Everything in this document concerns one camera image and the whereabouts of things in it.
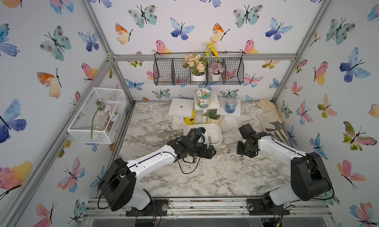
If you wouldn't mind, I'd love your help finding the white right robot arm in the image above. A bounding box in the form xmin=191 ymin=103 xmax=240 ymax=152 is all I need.
xmin=236 ymin=124 xmax=333 ymax=216

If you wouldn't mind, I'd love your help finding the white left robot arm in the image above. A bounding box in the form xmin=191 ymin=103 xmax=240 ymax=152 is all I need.
xmin=98 ymin=127 xmax=216 ymax=211

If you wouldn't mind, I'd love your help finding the white storage box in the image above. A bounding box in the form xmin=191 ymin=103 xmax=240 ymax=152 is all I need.
xmin=183 ymin=123 xmax=223 ymax=146

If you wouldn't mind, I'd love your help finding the yellow bottle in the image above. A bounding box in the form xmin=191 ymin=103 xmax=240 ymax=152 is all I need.
xmin=185 ymin=110 xmax=195 ymax=125

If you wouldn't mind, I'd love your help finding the small succulent pot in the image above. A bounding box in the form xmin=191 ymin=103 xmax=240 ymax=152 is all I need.
xmin=204 ymin=109 xmax=221 ymax=125

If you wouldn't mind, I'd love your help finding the grey patterned work glove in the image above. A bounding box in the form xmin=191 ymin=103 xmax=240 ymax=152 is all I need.
xmin=258 ymin=112 xmax=290 ymax=145

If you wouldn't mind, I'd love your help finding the white display stand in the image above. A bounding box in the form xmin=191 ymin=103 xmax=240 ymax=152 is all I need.
xmin=168 ymin=93 xmax=241 ymax=130

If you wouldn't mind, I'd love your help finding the beige work glove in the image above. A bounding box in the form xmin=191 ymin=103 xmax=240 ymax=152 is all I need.
xmin=257 ymin=99 xmax=284 ymax=124

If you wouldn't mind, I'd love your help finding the blue can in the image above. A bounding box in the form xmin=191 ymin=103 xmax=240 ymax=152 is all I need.
xmin=225 ymin=97 xmax=237 ymax=114

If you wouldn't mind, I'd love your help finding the green lidded jar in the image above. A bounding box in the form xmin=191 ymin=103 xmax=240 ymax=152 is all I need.
xmin=196 ymin=88 xmax=211 ymax=109

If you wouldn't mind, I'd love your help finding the beige flowers white pot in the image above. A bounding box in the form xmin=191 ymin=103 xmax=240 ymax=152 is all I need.
xmin=183 ymin=53 xmax=208 ymax=83

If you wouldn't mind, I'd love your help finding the purple flowers white pot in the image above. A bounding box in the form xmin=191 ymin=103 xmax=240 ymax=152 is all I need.
xmin=209 ymin=61 xmax=224 ymax=82

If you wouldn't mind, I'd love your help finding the yellow artificial flower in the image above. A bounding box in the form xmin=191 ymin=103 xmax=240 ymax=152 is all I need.
xmin=204 ymin=42 xmax=219 ymax=58

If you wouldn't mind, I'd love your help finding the pink artificial rose stem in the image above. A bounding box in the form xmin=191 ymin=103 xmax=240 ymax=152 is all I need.
xmin=90 ymin=99 xmax=114 ymax=139

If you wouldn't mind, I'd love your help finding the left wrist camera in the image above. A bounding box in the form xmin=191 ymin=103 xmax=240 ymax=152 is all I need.
xmin=188 ymin=127 xmax=206 ymax=144

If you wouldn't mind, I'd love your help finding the black wire wall basket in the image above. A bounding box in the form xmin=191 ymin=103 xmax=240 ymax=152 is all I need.
xmin=153 ymin=53 xmax=245 ymax=86

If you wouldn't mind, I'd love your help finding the white mesh wall basket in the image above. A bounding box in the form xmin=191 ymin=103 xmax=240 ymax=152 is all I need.
xmin=67 ymin=87 xmax=127 ymax=144

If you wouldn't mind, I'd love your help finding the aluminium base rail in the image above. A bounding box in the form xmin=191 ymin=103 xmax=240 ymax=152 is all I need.
xmin=82 ymin=196 xmax=334 ymax=220

